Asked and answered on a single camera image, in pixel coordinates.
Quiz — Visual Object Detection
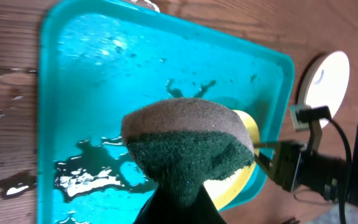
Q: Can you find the white plate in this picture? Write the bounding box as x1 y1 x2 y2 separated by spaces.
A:
297 50 350 116

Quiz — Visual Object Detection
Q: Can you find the teal plastic tray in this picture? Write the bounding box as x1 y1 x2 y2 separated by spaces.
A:
37 1 295 223

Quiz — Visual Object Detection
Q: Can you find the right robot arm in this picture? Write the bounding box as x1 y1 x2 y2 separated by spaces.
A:
254 121 358 206

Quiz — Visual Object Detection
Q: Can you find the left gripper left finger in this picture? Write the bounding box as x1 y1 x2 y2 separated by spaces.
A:
133 186 178 224

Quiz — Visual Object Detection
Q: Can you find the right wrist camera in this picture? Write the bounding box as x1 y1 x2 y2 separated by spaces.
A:
290 105 331 131

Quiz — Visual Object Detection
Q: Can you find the dark green sponge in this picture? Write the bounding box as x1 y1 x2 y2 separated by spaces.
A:
121 98 254 207

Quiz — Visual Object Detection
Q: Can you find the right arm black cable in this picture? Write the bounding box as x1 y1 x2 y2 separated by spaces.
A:
328 118 353 224

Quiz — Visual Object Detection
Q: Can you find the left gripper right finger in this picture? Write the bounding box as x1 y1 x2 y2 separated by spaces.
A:
185 185 226 224

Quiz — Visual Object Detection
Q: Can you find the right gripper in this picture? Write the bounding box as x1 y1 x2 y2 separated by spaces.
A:
254 141 346 201

